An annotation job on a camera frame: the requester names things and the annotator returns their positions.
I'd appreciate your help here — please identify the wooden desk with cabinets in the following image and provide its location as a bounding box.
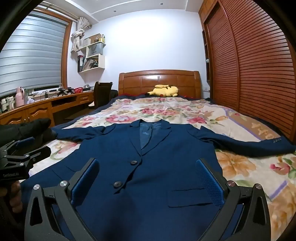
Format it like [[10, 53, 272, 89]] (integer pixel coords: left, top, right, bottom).
[[0, 89, 95, 128]]

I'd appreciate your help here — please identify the beige tied curtain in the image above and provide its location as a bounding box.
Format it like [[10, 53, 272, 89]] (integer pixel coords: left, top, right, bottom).
[[70, 17, 92, 52]]

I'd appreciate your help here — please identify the pink bottle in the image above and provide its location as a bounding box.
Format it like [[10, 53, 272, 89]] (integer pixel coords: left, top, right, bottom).
[[16, 87, 25, 107]]

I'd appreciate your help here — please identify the grey window blind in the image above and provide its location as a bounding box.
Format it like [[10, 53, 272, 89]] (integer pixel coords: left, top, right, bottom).
[[0, 14, 66, 96]]

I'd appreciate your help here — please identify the wooden bed headboard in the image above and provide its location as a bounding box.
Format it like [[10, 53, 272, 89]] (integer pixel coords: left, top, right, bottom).
[[118, 70, 201, 100]]

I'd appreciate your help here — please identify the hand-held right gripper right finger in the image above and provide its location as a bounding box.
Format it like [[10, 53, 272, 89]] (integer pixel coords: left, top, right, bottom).
[[195, 158, 271, 241]]

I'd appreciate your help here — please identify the black garment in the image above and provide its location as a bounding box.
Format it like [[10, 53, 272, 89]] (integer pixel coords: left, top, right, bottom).
[[0, 118, 58, 145]]

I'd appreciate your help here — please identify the white wall shelf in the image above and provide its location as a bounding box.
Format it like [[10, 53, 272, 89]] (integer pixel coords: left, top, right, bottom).
[[77, 34, 107, 73]]

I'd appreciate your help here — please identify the wooden louvered wardrobe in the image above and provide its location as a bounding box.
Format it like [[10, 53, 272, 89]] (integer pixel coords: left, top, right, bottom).
[[198, 0, 296, 146]]

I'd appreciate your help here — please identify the grey paper bag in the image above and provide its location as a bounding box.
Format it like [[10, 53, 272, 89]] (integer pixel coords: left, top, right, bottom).
[[87, 44, 103, 58]]

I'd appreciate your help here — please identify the dark wooden chair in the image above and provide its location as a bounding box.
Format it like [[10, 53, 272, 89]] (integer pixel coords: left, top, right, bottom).
[[88, 81, 114, 109]]

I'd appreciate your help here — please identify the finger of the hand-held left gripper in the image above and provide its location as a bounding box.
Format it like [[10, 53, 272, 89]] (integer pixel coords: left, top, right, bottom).
[[0, 137, 36, 158], [2, 146, 52, 166]]

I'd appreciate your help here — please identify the floral blanket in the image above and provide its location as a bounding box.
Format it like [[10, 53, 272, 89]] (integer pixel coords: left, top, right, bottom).
[[30, 97, 296, 241]]

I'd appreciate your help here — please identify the navy blue suit jacket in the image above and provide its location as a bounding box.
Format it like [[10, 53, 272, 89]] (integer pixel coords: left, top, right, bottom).
[[21, 119, 296, 241]]

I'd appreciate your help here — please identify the person's left hand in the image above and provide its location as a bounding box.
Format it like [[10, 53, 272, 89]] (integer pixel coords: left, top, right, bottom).
[[5, 180, 23, 212]]

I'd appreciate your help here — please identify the wooden window frame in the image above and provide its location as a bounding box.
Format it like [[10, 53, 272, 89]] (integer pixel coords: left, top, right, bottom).
[[35, 9, 73, 93]]

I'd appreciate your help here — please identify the yellow plush toy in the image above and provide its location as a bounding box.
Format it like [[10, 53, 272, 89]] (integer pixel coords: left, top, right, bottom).
[[146, 85, 179, 98]]

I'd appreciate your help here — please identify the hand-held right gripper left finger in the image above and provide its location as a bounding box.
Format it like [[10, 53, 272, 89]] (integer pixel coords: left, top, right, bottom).
[[24, 158, 100, 241]]

